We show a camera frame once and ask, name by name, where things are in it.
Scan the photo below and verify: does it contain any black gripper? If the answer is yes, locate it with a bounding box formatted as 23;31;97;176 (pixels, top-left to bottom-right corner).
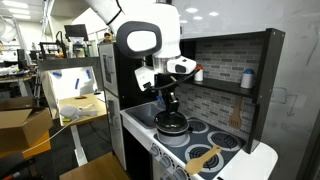
155;73;183;114

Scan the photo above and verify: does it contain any dark transparent pot lid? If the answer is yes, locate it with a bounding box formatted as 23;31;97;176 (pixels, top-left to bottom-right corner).
154;110;190;135

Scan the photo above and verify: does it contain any grey stove knob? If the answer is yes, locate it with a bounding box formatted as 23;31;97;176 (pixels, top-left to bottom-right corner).
148;143;161;158
173;166;188;180
159;154;173;169

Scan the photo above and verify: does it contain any grey sink basin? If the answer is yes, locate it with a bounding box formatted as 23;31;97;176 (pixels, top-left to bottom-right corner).
124;103;168;130

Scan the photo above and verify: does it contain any white shaker orange cap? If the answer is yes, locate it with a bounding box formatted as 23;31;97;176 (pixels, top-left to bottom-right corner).
194;64;204;83

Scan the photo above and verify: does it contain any light wooden spoon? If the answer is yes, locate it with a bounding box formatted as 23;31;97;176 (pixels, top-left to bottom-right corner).
184;144;223;176

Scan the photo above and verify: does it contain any slotted wooden spatula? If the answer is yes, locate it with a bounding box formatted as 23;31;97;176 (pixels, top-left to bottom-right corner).
228;95;243;130

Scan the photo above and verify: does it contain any tall white fridge door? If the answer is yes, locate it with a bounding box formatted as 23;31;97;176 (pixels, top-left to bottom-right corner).
104;89;128;171

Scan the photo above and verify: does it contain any white oven door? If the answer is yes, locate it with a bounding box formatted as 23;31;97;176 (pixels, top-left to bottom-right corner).
151;156;176;180

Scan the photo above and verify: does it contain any short white fridge door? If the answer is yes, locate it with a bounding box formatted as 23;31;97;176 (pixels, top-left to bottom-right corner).
98;43;120;98

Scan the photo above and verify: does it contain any white shaker blue cap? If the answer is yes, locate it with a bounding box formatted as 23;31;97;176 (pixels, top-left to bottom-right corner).
240;68;256;90

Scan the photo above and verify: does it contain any wooden desk white leg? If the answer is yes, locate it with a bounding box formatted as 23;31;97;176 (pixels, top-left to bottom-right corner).
56;92;109;168

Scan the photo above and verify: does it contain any white black toy kitchen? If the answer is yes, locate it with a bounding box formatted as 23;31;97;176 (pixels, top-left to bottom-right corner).
98;28;287;180

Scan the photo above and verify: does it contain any person in background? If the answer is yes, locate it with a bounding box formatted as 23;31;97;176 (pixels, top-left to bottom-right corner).
101;31;113;44

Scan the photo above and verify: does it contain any low wooden table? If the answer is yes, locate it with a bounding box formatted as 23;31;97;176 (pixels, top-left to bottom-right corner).
59;151;132;180

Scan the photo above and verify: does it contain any white plastic tool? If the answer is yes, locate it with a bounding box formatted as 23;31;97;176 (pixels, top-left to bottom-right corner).
59;103;99;119

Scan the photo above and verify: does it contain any white panel board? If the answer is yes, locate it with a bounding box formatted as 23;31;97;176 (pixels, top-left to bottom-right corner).
41;65;102;120

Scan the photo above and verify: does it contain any grey tabletop slab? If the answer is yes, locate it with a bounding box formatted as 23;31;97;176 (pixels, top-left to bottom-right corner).
37;56;101;71

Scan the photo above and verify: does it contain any black monitor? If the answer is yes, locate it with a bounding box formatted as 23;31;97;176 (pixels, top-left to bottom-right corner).
64;23;90;43

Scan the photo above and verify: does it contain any black equipment stand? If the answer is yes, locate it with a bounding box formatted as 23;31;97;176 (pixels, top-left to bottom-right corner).
38;30;68;60

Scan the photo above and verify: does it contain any yellow box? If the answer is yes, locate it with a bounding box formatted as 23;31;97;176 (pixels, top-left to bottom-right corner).
0;130;52;160

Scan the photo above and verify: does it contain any open cardboard box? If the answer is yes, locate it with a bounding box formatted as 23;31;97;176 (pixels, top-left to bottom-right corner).
0;96;54;153

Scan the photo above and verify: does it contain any cluttered white desk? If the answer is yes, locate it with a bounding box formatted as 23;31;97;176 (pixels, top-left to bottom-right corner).
0;64;38;98

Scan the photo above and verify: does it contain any black camera cable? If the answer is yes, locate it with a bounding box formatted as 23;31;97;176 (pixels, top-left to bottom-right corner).
143;69;201;92

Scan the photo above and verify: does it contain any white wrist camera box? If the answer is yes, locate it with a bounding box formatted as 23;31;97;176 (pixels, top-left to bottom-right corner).
134;65;156;92

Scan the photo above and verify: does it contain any white cable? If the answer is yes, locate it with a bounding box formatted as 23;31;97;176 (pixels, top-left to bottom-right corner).
21;114;81;155

